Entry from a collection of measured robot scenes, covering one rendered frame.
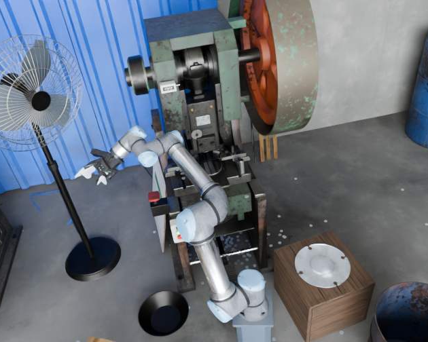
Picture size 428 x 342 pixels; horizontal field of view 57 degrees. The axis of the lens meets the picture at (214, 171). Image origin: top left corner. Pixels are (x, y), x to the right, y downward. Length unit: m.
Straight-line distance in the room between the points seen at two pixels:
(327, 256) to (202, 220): 0.98
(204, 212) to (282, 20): 0.82
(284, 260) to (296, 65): 1.08
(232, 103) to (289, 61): 0.44
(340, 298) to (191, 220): 0.99
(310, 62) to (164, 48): 0.64
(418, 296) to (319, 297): 0.46
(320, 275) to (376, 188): 1.29
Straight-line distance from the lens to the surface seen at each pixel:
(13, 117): 2.11
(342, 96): 3.89
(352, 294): 2.22
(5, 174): 3.80
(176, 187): 2.22
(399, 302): 2.24
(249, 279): 1.78
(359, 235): 2.93
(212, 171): 2.16
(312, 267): 2.24
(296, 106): 1.80
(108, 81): 3.24
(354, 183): 3.33
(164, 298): 2.57
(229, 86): 1.96
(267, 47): 2.01
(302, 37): 1.72
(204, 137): 2.09
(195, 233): 1.52
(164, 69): 1.86
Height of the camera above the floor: 2.12
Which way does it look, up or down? 38 degrees down
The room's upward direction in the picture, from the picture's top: 7 degrees counter-clockwise
